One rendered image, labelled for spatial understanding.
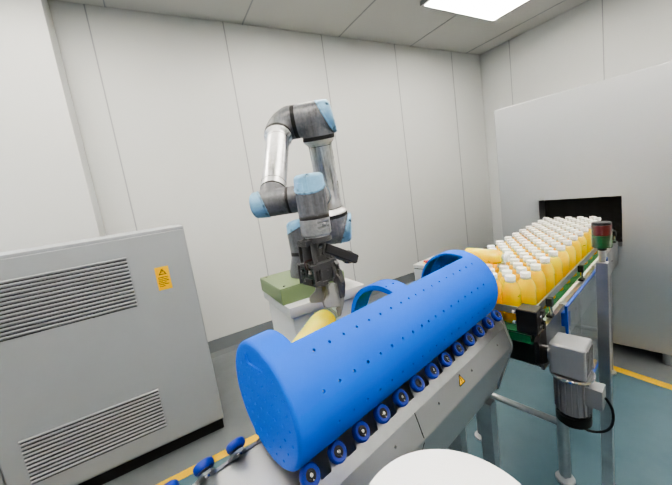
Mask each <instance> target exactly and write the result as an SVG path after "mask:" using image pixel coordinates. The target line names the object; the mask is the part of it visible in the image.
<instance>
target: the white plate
mask: <svg viewBox="0 0 672 485"><path fill-rule="evenodd" d="M369 485H521V484H520V483H519V482H518V481H516V480H515V479H514V478H513V477H511V476H510V475H509V474H507V473H506V472H504V471H503V470H501V469H500V468H498V467H496V466H495V465H493V464H491V463H489V462H487V461H485V460H483V459H480V458H478V457H475V456H473V455H470V454H466V453H463V452H459V451H454V450H447V449H427V450H420V451H415V452H412V453H409V454H406V455H403V456H401V457H399V458H397V459H395V460H394V461H392V462H390V463H389V464H388V465H386V466H385V467H384V468H383V469H382V470H381V471H379V473H378V474H377V475H376V476H375V477H374V478H373V480H372V481H371V482H370V484H369Z"/></svg>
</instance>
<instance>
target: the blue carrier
mask: <svg viewBox="0 0 672 485"><path fill-rule="evenodd" d="M373 290H376V291H381V292H384V293H386V294H388V295H387V296H385V297H383V298H381V299H379V300H377V301H375V302H373V303H371V304H369V305H368V301H369V297H370V295H371V293H372V292H373ZM497 299H498V286H497V282H496V279H495V277H494V275H493V273H492V271H491V270H490V268H489V267H488V266H487V265H486V264H485V263H484V262H483V261H482V260H481V259H480V258H478V257H477V256H475V255H474V254H472V253H469V252H466V251H463V250H448V251H445V252H442V253H440V254H438V255H436V256H434V257H432V258H431V259H430V260H428V262H427V263H426V264H425V266H424V268H423V270H422V274H421V279H419V280H417V281H415V282H413V283H411V284H409V285H405V284H404V283H402V282H399V281H396V280H392V279H383V280H379V281H377V282H375V283H372V284H370V285H368V286H366V287H363V288H362V289H360V290H359V291H358V292H357V294H356V295H355V297H354V299H353V302H352V307H351V314H349V315H347V316H345V317H343V318H341V319H339V320H337V321H335V322H333V323H331V324H329V325H327V326H325V327H323V328H321V329H319V330H317V331H315V332H313V333H311V334H309V335H307V336H305V337H303V338H301V339H299V340H297V341H295V342H293V343H291V342H290V341H289V340H288V339H287V338H286V337H285V336H283V335H282V334H281V333H279V332H277V331H275V330H266V331H264V332H261V333H259V334H257V335H255V336H252V337H250V338H248V339H246V340H244V341H242V342H241V343H240V345H239V346H238V349H237V353H236V372H237V378H238V383H239V387H240V391H241V395H242V398H243V401H244V404H245V407H246V410H247V413H248V415H249V417H250V420H251V422H252V424H253V427H254V429H255V431H256V433H257V435H258V436H259V438H260V440H261V442H262V443H263V445H264V447H265V448H266V450H267V451H268V453H269V454H270V455H271V457H272V458H273V459H274V460H275V461H276V462H277V463H278V464H279V465H280V466H281V467H282V468H284V469H286V470H288V471H292V472H293V471H297V470H299V469H300V468H302V467H303V466H304V465H305V464H307V463H308V462H309V461H310V460H311V459H313V458H314V457H315V456H316V455H317V454H319V453H320V452H321V451H322V450H324V449H325V448H326V447H327V446H328V445H330V444H331V443H332V442H333V441H335V440H336V439H337V438H338V437H339V436H341V435H342V434H343V433H344V432H346V431H347V430H348V429H349V428H350V427H352V426H353V425H354V424H355V423H356V422H358V421H359V420H360V419H361V418H363V417H364V416H365V415H366V414H367V413H369V412H370V411H371V410H372V409H374V408H375V407H376V406H377V405H378V404H380V403H381V402H382V401H383V400H385V399H386V398H387V397H388V396H389V395H391V394H392V393H393V392H394V391H395V390H397V389H398V388H399V387H400V386H402V385H403V384H404V383H405V382H406V381H408V380H409V379H410V378H411V377H413V376H414V375H415V374H416V373H417V372H419V371H420V370H421V369H422V368H424V367H425V366H426V365H427V364H428V363H430V362H431V361H432V360H433V359H434V358H436V357H437V356H438V355H439V354H441V353H442V352H443V351H444V350H445V349H447V348H448V347H449V346H450V345H452V344H453V343H454V342H455V341H456V340H458V339H459V338H460V337H461V336H463V335H464V334H465V333H466V332H467V331H469V330H470V329H471V328H472V327H473V326H475V325H476V324H477V323H478V322H480V321H481V320H482V319H483V318H484V317H486V316H487V315H488V314H489V313H490V312H491V311H492V310H493V309H494V307H495V305H496V303H497ZM314 351H315V352H314ZM353 370H354V372H353ZM338 380H339V381H338ZM323 390H324V391H323Z"/></svg>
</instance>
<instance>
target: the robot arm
mask: <svg viewBox="0 0 672 485"><path fill-rule="evenodd" d="M336 132H337V126H336V122H335V119H334V115H333V112H332V109H331V106H330V103H329V101H328V100H326V99H320V100H314V101H309V102H304V103H298V104H293V105H287V106H284V107H282V108H281V109H279V110H278V111H277V112H275V113H274V114H273V116H272V117H271V118H270V119H269V121H268V123H267V125H266V127H265V131H264V140H265V142H266V147H265V155H264V163H263V171H262V179H261V186H260V191H259V192H258V191H257V192H254V193H252V194H251V195H250V197H249V205H250V209H251V212H252V213H253V215H254V216H255V217H256V218H267V217H269V218H270V217H272V216H278V215H284V214H291V213H298V215H299V219H296V220H293V221H290V222H288V223H287V225H286V228H287V235H288V240H289V246H290V251H291V257H292V259H291V267H290V275H291V278H295V279H299V281H300V284H301V283H303V284H304V285H308V286H312V287H315V291H314V292H313V294H312V295H311V296H310V297H309V301H310V302H311V303H321V302H322V303H323V306H324V308H325V307H326V308H332V307H336V310H337V314H338V317H340V316H341V314H342V310H343V306H344V297H345V280H344V276H343V274H342V269H340V265H339V262H338V261H337V259H338V260H341V261H343V262H344V263H346V264H350V263H357V262H358V257H359V255H358V254H355V253H353V252H352V251H350V250H345V249H342V248H339V247H336V246H334V245H332V244H338V243H340V244H341V243H344V242H349V241H350V240H351V239H352V223H351V213H349V212H348V213H347V209H346V208H345V207H344V206H342V201H341V196H340V190H339V184H338V178H337V173H336V167H335V161H334V155H333V149H332V141H333V139H334V138H335V136H334V133H336ZM300 138H302V139H303V143H304V144H305V145H306V146H308V148H309V153H310V158H311V163H312V168H313V173H306V174H300V175H296V176H295V177H294V179H293V182H294V186H289V187H286V185H287V167H288V150H289V145H290V144H291V142H292V140H294V139H300ZM301 278H302V279H301ZM330 281H334V283H333V282H331V283H329V282H330Z"/></svg>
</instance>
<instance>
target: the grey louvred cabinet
mask: <svg viewBox="0 0 672 485"><path fill-rule="evenodd" d="M222 418H224V415H223V411H222V406H221V401H220V397H219V392H218V387H217V383H216V378H215V373H214V368H213V364H212V359H211V354H210V350H209V345H208V340H207V336H206V331H205V326H204V322H203V317H202V312H201V308H200V303H199V298H198V294H197V289H196V284H195V279H194V275H193V270H192V265H191V261H190V256H189V251H188V247H187V242H186V237H185V233H184V228H183V226H182V225H180V224H175V225H169V226H163V227H157V228H150V229H144V230H138V231H132V232H125V233H119V234H113V235H107V236H101V237H94V238H88V239H82V240H76V241H70V242H63V243H57V244H51V245H45V246H38V247H32V248H26V249H20V250H14V251H7V252H1V253H0V485H103V484H105V483H107V482H109V481H111V480H113V479H115V478H118V477H120V476H122V475H124V474H126V473H128V472H130V471H132V470H134V469H137V468H139V467H141V466H143V465H145V464H147V463H149V462H151V461H153V460H155V459H158V458H160V457H162V456H164V455H166V454H168V453H170V452H172V451H174V450H177V449H179V448H181V447H183V446H185V445H187V444H189V443H191V442H193V441H196V440H198V439H200V438H202V437H204V436H206V435H208V434H210V433H212V432H215V431H217V430H219V429H221V428H223V427H224V423H223V419H222Z"/></svg>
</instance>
